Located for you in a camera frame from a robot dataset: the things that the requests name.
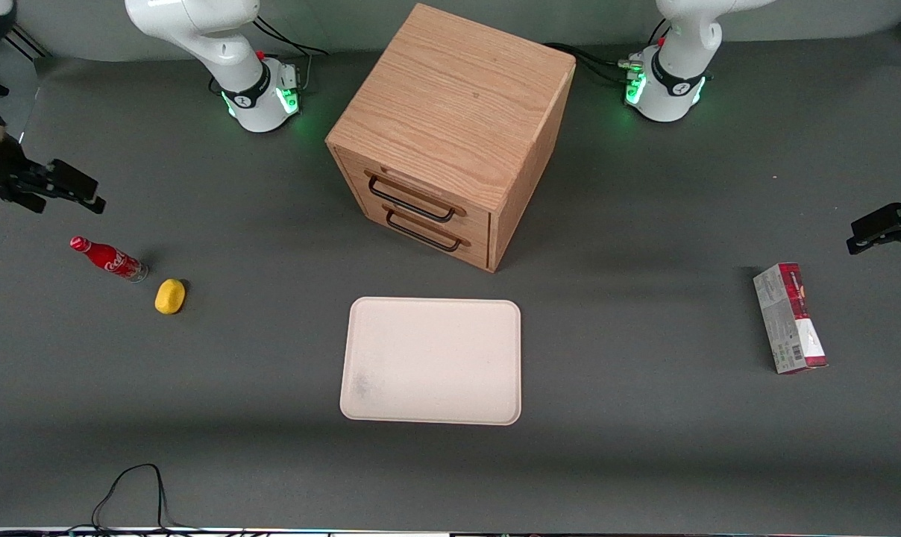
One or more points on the red coke bottle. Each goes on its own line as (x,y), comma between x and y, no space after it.
(107,259)

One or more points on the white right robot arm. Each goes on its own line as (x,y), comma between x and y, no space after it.
(227,52)

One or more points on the cream rectangular tray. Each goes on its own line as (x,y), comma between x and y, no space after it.
(432,362)

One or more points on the grey and red carton box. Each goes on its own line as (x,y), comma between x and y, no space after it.
(790,317)

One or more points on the yellow lemon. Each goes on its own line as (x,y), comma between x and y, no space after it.
(170,296)

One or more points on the shallow wooden drawer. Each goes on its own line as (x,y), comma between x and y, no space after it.
(421,186)

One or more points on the deep wooden drawer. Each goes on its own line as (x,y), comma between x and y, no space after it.
(450,250)

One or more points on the wooden drawer cabinet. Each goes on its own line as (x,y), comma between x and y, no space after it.
(450,104)

